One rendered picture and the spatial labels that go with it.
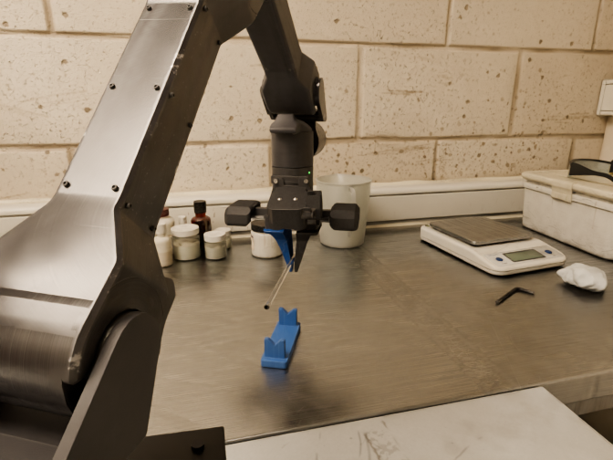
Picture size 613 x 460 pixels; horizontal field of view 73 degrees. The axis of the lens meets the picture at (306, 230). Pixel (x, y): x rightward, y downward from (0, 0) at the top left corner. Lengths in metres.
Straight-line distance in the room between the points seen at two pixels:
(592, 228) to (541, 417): 0.61
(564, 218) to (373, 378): 0.72
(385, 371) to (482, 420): 0.12
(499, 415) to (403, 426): 0.11
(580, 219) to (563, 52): 0.52
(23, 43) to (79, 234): 0.88
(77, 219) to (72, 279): 0.03
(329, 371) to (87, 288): 0.39
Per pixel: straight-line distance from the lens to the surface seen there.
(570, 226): 1.12
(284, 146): 0.54
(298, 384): 0.52
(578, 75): 1.45
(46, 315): 0.19
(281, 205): 0.51
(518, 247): 0.96
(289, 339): 0.58
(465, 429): 0.49
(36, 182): 1.09
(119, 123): 0.24
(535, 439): 0.51
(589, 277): 0.86
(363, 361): 0.56
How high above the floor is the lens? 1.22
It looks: 17 degrees down
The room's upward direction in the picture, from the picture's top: straight up
